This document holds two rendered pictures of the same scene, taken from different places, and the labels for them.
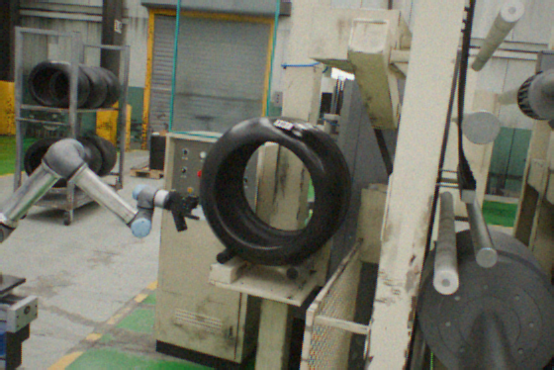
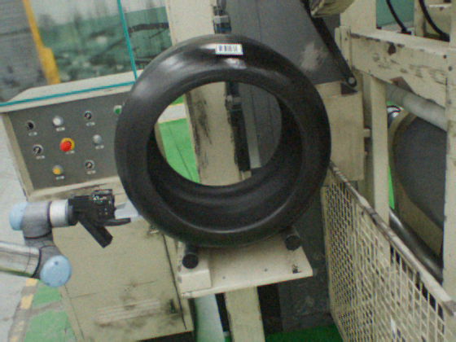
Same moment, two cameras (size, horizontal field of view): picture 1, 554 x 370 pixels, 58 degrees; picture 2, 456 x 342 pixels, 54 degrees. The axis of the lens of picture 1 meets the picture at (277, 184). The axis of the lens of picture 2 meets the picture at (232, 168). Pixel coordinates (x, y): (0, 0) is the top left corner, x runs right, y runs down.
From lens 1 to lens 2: 0.89 m
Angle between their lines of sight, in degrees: 22
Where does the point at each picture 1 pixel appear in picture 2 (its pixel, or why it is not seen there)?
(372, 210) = (333, 122)
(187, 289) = (102, 284)
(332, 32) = not seen: outside the picture
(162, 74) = not seen: outside the picture
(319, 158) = (295, 83)
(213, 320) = (146, 302)
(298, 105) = (195, 15)
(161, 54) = not seen: outside the picture
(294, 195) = (224, 136)
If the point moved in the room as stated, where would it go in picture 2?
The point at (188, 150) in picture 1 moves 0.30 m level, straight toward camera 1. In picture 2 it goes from (33, 122) to (50, 136)
